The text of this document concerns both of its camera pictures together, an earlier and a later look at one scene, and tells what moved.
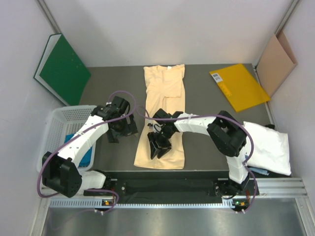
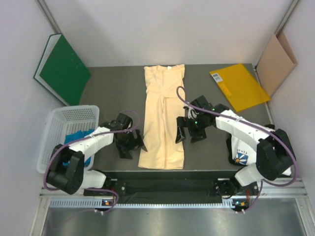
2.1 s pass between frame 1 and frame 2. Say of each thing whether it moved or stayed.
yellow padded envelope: stayed
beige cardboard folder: stayed
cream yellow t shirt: stayed
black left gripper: moved
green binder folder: stayed
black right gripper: moved
